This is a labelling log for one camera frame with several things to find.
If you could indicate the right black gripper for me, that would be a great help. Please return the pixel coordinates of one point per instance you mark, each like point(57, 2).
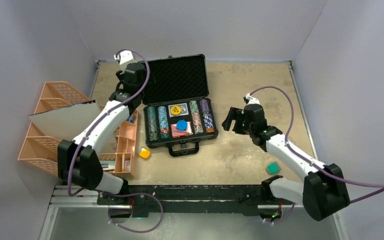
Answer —
point(236, 114)

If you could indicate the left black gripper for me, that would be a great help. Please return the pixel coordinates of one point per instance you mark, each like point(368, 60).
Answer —
point(121, 75)

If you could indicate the purple chip stack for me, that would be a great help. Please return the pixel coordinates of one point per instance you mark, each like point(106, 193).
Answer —
point(204, 106)

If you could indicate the blue playing card deck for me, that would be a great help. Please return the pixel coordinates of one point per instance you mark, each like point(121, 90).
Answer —
point(184, 107)

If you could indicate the yellow round button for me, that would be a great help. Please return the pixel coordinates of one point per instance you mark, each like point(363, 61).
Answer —
point(175, 110)

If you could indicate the blue round button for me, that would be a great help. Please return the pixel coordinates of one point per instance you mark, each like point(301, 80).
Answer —
point(182, 125)

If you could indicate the black poker set case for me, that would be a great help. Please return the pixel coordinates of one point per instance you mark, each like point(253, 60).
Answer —
point(176, 80)

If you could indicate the red playing card deck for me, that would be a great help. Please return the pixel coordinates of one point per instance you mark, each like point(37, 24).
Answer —
point(189, 129)

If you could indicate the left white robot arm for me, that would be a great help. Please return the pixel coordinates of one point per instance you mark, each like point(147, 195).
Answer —
point(78, 160)

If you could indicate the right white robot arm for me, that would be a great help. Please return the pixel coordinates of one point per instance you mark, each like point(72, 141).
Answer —
point(321, 191)

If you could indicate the red white chip stack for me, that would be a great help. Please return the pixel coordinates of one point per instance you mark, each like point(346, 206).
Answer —
point(197, 123)

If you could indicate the dark green chip stack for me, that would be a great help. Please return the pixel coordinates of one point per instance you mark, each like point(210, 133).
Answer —
point(152, 124)

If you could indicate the light blue chip stack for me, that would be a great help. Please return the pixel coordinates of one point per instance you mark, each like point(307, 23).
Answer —
point(163, 123)

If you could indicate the green dealer block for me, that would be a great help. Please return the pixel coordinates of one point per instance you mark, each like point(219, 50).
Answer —
point(273, 168)

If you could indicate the orange plastic desk organizer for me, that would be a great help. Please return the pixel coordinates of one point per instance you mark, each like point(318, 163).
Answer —
point(118, 156)

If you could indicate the yellow orange block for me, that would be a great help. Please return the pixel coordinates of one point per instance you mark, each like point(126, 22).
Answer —
point(144, 153)

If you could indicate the grey flat board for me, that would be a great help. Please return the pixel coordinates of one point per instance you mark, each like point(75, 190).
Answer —
point(64, 123)

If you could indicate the orange plastic file rack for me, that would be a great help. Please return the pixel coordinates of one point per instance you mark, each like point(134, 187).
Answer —
point(54, 95)

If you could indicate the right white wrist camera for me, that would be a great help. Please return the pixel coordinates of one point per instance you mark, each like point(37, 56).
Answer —
point(250, 100)

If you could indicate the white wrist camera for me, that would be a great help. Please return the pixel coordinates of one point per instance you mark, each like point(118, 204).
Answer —
point(250, 100)
point(124, 58)

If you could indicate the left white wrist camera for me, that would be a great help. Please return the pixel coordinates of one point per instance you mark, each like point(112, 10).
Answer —
point(124, 58)

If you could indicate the black base frame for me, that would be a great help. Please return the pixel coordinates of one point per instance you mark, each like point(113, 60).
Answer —
point(248, 200)

